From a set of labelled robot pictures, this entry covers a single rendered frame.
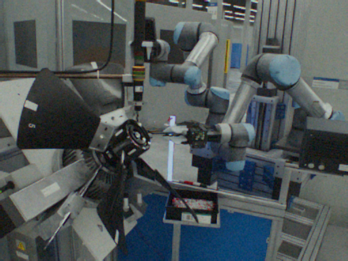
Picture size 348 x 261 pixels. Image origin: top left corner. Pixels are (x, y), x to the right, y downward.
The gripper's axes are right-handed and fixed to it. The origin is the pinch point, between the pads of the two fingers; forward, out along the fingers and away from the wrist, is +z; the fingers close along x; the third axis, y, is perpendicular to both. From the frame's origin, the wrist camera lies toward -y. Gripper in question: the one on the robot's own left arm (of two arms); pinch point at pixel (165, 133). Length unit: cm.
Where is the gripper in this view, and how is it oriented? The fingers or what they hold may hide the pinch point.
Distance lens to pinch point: 116.4
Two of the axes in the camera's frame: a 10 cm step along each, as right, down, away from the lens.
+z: -9.6, 0.3, -2.8
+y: 2.7, 3.7, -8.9
